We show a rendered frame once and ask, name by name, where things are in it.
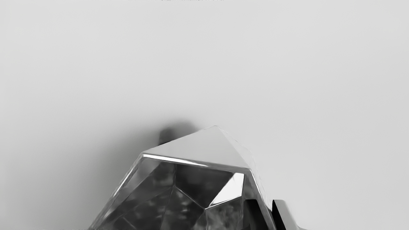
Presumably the faceted mug with angular handle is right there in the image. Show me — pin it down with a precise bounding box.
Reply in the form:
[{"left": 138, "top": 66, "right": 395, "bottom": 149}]
[{"left": 88, "top": 125, "right": 277, "bottom": 230}]

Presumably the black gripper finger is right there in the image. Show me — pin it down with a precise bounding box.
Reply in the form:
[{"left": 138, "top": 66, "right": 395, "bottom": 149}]
[{"left": 272, "top": 199, "right": 301, "bottom": 230}]

